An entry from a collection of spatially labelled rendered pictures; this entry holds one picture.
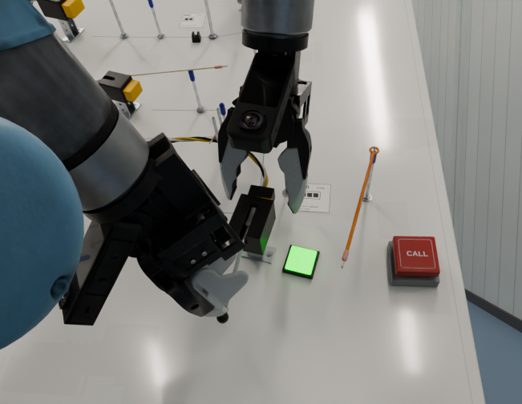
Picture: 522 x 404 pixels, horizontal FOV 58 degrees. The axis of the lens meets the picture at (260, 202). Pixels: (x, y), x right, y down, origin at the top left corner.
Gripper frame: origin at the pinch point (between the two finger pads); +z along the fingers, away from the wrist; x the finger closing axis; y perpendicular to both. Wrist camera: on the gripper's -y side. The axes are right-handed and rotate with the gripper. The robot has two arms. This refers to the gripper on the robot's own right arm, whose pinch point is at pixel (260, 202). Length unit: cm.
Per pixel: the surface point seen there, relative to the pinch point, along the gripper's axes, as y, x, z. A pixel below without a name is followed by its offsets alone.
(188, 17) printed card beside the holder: 43, 30, -12
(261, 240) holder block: -5.7, -2.1, 1.4
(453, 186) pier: 360, -73, 169
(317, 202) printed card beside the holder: 8.7, -5.8, 3.6
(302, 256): -0.3, -6.1, 6.7
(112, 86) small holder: 13.7, 29.2, -6.7
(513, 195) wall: 292, -105, 134
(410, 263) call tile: -0.2, -19.1, 4.0
